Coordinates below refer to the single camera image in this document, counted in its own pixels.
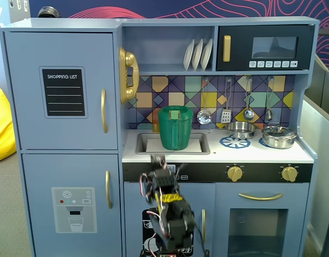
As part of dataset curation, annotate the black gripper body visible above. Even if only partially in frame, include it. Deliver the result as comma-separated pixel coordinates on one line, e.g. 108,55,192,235
148,167,181,195

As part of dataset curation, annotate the blue cabinet door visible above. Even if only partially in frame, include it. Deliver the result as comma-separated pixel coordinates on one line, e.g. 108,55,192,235
123,182,216,257

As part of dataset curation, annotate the blue oven door with window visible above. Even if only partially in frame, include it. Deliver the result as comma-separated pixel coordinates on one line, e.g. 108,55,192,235
215,183,310,257

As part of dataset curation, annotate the blue fridge door with dispenser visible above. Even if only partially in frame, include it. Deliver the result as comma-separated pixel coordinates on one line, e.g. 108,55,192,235
21,154,122,257

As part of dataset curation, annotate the black microwave door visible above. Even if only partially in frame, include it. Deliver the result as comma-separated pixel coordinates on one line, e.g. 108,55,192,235
216,25,315,71

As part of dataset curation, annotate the blue fridge door with board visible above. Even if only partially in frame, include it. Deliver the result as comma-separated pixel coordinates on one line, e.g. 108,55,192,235
4,32,119,150

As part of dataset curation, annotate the grey toy sink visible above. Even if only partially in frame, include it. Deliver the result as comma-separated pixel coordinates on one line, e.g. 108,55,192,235
135,132,211,155

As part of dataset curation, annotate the green plastic pitcher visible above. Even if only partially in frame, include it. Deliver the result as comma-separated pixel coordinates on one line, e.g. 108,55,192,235
157,105,194,151

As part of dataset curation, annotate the steel skimmer spoon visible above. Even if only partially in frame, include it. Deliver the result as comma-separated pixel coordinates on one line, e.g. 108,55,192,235
197,77,212,125

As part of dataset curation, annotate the gold stove knob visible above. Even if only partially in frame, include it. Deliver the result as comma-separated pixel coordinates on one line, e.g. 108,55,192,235
281,165,298,183
227,165,244,182

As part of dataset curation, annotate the steel slotted spatula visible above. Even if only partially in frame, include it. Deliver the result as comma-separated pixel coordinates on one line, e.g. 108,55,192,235
220,77,232,124

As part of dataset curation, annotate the steel frying pan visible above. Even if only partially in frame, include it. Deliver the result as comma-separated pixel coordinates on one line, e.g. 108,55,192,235
209,122,258,140

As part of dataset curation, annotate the gold toy telephone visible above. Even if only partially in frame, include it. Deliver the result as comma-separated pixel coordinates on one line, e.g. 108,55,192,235
118,47,140,105

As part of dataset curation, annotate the steel ladle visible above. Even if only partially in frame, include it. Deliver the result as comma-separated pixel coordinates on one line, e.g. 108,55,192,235
243,77,255,121

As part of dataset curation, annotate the white toy plate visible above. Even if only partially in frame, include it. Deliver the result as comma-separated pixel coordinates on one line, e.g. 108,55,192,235
200,39,213,71
192,39,204,71
183,39,195,71

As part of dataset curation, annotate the black shopping list board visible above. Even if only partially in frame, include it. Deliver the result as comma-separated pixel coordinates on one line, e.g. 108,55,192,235
42,69,86,117

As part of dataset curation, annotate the steel serving spoon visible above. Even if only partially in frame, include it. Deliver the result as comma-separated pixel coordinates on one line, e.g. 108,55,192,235
265,77,274,122

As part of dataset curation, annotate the steel pot with lid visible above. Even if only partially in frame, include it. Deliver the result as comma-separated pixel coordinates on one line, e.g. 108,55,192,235
261,125,299,149

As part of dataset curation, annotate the yellow bean bag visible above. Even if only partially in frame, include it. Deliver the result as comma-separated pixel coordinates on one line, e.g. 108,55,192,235
0,86,17,163

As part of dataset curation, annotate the blue wooden toy kitchen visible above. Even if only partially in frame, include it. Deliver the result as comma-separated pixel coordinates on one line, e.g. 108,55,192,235
0,16,320,257

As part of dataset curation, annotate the grey metal partition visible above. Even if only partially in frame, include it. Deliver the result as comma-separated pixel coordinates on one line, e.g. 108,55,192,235
297,55,329,257

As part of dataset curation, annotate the black dome object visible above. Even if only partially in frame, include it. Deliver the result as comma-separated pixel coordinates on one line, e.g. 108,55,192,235
37,7,60,19

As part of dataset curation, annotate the gold curved fridge handle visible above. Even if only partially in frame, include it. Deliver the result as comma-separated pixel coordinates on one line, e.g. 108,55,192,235
101,88,109,134
105,170,113,209

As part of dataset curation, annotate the gold cabinet door handle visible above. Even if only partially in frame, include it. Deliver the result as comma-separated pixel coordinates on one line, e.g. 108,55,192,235
201,208,207,244

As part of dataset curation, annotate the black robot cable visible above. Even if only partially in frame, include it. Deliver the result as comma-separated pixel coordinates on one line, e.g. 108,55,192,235
192,222,210,257

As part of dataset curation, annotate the gold oven handle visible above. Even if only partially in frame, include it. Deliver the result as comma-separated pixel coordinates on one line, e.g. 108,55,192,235
238,192,284,201

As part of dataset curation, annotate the gold microwave handle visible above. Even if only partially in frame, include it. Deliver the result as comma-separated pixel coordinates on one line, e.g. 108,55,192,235
223,35,231,63

